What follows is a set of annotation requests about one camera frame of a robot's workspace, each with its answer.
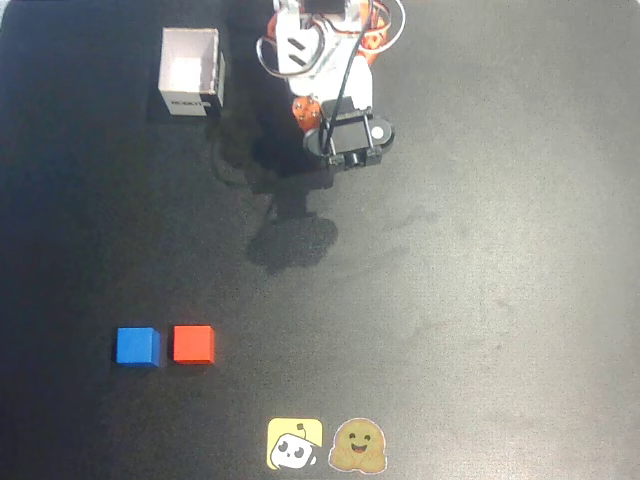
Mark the black gripper-mounted camera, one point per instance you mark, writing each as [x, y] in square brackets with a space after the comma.
[350, 137]

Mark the orange and white robot arm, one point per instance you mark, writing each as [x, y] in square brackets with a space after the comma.
[295, 47]

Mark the red cube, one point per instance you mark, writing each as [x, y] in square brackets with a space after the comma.
[194, 344]

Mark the yellow robot sticker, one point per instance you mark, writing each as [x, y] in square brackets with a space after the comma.
[287, 442]

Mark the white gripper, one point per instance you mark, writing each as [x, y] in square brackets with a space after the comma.
[305, 114]

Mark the blue cube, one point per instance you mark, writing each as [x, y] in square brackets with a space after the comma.
[136, 346]

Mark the white cardboard box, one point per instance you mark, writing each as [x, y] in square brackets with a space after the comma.
[190, 65]

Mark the hugging face sticker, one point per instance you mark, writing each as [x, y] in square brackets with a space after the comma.
[357, 445]

